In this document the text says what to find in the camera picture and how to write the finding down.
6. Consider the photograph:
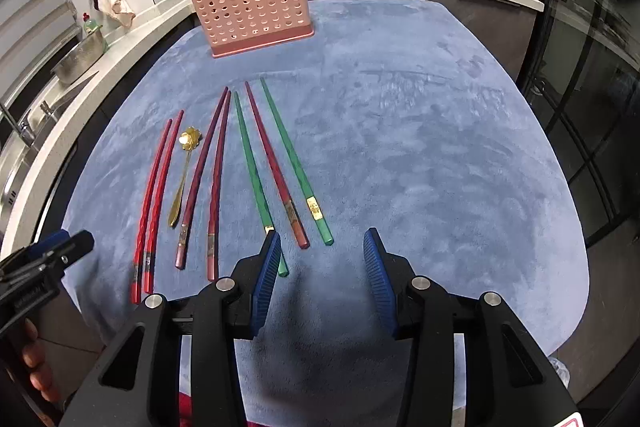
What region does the green dish soap bottle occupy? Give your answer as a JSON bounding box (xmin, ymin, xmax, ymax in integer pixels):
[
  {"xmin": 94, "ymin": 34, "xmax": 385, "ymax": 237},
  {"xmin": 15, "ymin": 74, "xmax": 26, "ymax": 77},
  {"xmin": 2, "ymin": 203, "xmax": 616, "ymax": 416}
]
[{"xmin": 81, "ymin": 13, "xmax": 109, "ymax": 54}]

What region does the blue velvet mat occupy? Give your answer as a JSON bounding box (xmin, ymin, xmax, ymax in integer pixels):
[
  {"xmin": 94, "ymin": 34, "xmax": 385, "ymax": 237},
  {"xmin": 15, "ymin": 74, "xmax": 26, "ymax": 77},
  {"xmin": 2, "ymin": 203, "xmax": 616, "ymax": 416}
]
[{"xmin": 60, "ymin": 0, "xmax": 592, "ymax": 427}]

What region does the steel sink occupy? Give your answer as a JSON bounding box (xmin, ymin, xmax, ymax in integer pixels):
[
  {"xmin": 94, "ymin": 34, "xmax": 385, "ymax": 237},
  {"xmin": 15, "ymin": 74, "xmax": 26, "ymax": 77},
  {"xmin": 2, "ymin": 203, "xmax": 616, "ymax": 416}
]
[{"xmin": 0, "ymin": 77, "xmax": 78, "ymax": 233}]

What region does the steel faucet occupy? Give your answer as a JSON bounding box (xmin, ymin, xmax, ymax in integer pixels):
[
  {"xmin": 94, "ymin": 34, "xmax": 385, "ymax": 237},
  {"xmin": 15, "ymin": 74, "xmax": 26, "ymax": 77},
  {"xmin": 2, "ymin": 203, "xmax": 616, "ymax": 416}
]
[{"xmin": 0, "ymin": 102, "xmax": 40, "ymax": 154}]

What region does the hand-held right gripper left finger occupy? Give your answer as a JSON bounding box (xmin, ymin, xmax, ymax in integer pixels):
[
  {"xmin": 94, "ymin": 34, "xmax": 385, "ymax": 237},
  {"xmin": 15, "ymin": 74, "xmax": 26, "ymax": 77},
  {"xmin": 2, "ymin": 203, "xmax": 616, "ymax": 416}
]
[{"xmin": 59, "ymin": 229, "xmax": 283, "ymax": 427}]

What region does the steel pot in sink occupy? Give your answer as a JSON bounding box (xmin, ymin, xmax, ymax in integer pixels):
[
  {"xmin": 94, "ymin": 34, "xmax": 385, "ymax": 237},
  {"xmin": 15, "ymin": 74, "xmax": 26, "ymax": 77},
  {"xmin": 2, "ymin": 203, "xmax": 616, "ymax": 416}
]
[{"xmin": 50, "ymin": 29, "xmax": 107, "ymax": 86}]

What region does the dark red chopstick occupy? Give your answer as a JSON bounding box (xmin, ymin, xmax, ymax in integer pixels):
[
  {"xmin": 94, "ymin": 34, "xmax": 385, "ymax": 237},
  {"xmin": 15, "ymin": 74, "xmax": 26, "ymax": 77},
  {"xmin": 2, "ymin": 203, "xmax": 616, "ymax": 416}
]
[{"xmin": 244, "ymin": 81, "xmax": 311, "ymax": 251}]

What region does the bright red chopstick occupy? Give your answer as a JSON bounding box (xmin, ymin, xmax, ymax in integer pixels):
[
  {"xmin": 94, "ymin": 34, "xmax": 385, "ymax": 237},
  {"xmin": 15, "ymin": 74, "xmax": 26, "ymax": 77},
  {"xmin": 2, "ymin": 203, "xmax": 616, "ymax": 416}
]
[
  {"xmin": 143, "ymin": 110, "xmax": 185, "ymax": 295},
  {"xmin": 131, "ymin": 119, "xmax": 173, "ymax": 306}
]

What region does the white window blind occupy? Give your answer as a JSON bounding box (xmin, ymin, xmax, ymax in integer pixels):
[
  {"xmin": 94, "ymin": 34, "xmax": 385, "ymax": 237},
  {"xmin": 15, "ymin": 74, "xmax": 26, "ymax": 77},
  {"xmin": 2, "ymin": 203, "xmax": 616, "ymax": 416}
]
[{"xmin": 0, "ymin": 0, "xmax": 87, "ymax": 100}]

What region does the green chopstick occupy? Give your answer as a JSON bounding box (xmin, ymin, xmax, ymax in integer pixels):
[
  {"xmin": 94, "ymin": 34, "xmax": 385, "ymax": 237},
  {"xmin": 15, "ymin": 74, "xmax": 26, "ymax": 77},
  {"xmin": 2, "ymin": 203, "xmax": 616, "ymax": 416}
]
[
  {"xmin": 259, "ymin": 77, "xmax": 335, "ymax": 247},
  {"xmin": 233, "ymin": 91, "xmax": 291, "ymax": 279}
]

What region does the gold flower spoon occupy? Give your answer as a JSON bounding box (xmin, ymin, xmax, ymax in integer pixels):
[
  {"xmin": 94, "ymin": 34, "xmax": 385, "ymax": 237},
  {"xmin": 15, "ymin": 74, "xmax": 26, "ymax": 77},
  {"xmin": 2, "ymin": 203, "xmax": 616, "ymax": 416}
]
[{"xmin": 167, "ymin": 127, "xmax": 202, "ymax": 228}]

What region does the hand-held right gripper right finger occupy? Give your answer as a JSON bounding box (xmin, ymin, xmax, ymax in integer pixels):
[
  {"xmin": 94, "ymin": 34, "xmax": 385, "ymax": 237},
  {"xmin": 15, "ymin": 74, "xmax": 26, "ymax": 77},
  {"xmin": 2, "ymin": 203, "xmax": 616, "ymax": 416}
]
[{"xmin": 362, "ymin": 227, "xmax": 581, "ymax": 427}]

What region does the pink perforated utensil basket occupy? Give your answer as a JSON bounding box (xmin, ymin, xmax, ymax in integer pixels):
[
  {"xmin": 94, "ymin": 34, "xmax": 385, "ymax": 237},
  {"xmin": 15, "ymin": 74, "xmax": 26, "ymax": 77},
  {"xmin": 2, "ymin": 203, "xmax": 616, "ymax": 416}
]
[{"xmin": 186, "ymin": 0, "xmax": 316, "ymax": 59}]

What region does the maroon chopstick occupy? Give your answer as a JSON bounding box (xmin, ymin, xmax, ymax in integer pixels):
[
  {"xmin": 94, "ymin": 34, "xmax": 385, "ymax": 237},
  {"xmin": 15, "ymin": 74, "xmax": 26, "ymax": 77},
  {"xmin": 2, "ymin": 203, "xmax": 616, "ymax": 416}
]
[
  {"xmin": 206, "ymin": 90, "xmax": 233, "ymax": 283},
  {"xmin": 174, "ymin": 87, "xmax": 229, "ymax": 270}
]

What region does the person's left hand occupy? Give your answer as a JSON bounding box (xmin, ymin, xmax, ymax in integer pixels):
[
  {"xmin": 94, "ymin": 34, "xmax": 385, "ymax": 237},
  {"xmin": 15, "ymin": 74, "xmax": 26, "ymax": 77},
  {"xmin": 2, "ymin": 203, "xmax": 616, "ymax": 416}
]
[{"xmin": 20, "ymin": 319, "xmax": 62, "ymax": 404}]

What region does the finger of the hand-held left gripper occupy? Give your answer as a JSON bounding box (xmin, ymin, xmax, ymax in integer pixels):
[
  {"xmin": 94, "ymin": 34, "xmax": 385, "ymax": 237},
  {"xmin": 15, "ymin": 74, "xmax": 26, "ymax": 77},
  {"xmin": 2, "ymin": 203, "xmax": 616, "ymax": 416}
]
[
  {"xmin": 25, "ymin": 229, "xmax": 71, "ymax": 259},
  {"xmin": 47, "ymin": 230, "xmax": 96, "ymax": 269}
]

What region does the black framed glass door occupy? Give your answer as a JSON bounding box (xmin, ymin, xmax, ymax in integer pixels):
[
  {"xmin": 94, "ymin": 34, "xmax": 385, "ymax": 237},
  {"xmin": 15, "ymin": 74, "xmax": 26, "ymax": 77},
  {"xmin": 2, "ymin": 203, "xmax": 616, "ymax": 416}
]
[{"xmin": 515, "ymin": 0, "xmax": 640, "ymax": 258}]

